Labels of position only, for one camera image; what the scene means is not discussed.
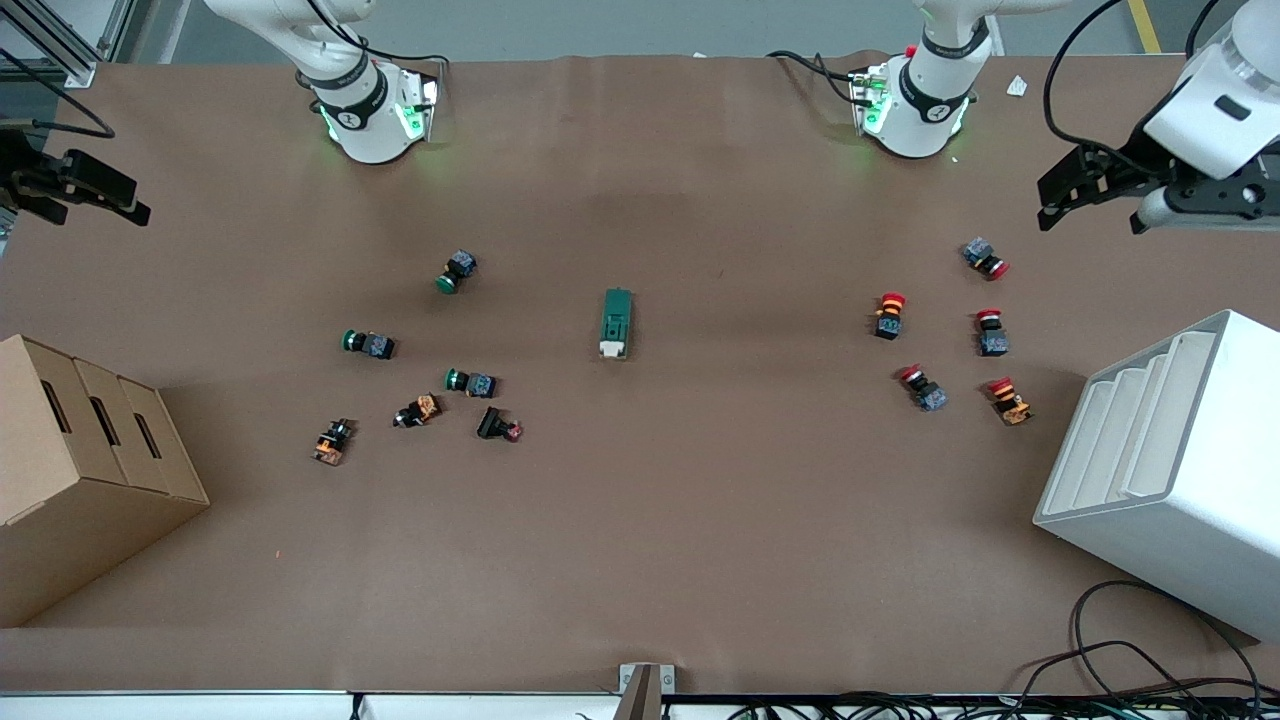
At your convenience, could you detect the black cable bundle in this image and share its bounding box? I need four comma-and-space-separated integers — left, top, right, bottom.
725, 690, 1280, 720

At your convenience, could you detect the black looped floor cable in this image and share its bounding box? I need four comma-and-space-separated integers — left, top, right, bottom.
1010, 579, 1263, 713

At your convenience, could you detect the black base power cable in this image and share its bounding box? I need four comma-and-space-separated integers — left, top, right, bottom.
308, 0, 451, 69
767, 49, 863, 103

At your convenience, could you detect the green terminal block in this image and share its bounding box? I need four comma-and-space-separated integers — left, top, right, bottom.
599, 288, 634, 361

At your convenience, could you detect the brown paper table cover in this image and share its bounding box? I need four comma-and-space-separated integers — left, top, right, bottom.
0, 52, 1280, 696

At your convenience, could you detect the white stepped plastic rack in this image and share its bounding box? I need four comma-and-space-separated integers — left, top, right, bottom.
1033, 309, 1280, 643

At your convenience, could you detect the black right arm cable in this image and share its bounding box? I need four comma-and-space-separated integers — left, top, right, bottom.
0, 48, 116, 139

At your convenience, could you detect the aluminium frame profile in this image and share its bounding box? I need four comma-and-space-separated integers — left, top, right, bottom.
0, 0, 136, 89

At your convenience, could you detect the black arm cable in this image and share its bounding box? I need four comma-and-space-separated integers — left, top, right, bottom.
0, 48, 116, 139
1042, 0, 1221, 161

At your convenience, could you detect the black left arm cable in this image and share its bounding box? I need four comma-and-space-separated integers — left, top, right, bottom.
1042, 0, 1221, 161

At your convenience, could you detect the brown cardboard box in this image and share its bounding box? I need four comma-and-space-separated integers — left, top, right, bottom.
0, 333, 211, 629

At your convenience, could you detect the grey metal bracket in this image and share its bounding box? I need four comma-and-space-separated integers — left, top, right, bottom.
618, 663, 676, 720

